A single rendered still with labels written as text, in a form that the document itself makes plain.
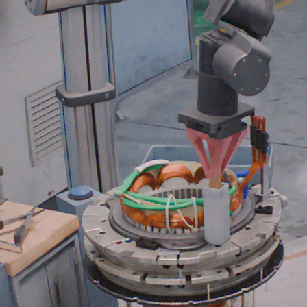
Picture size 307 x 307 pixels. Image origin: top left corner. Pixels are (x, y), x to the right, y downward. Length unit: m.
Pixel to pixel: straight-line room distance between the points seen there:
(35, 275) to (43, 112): 2.45
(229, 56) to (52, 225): 0.50
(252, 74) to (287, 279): 0.78
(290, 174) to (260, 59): 3.26
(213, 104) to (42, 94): 2.65
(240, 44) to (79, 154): 0.75
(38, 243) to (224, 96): 0.41
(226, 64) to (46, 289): 0.55
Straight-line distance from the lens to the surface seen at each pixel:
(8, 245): 1.34
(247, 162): 1.70
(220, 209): 1.21
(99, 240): 1.28
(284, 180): 4.23
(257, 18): 1.12
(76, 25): 1.69
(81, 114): 1.72
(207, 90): 1.14
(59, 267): 1.43
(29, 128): 3.72
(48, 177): 3.90
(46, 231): 1.39
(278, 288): 1.73
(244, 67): 1.05
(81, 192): 1.58
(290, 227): 3.75
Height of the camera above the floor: 1.66
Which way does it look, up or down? 21 degrees down
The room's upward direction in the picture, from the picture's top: 4 degrees counter-clockwise
